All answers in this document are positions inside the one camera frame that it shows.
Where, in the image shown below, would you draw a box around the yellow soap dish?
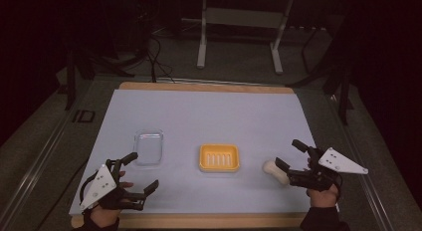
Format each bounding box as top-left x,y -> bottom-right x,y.
198,142 -> 241,173

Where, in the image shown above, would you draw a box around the pale blue table mat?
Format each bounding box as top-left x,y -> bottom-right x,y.
68,89 -> 317,216

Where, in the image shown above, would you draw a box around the black cable loop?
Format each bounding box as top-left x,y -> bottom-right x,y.
79,175 -> 98,206

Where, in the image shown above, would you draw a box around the person's right hand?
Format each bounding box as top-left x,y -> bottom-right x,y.
306,157 -> 340,209

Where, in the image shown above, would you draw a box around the black floor frame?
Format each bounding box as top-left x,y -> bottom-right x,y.
72,109 -> 97,124

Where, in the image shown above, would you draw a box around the person's left hand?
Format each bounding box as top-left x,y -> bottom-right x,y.
89,170 -> 134,230

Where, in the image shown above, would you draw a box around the cream bread roll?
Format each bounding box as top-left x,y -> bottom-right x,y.
262,158 -> 291,186

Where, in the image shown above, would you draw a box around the white metal stand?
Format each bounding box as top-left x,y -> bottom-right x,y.
196,0 -> 295,76

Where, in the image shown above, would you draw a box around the clear plastic container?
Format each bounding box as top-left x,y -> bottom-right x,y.
132,128 -> 165,166

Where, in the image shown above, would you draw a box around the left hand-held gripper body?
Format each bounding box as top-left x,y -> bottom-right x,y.
80,158 -> 147,212

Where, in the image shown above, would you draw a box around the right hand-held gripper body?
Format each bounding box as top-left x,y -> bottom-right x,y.
288,146 -> 370,193

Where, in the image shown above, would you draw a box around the black stand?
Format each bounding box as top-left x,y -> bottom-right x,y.
64,48 -> 135,112
286,25 -> 354,126

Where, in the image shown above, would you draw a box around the black cables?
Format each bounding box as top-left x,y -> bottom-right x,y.
144,34 -> 175,84

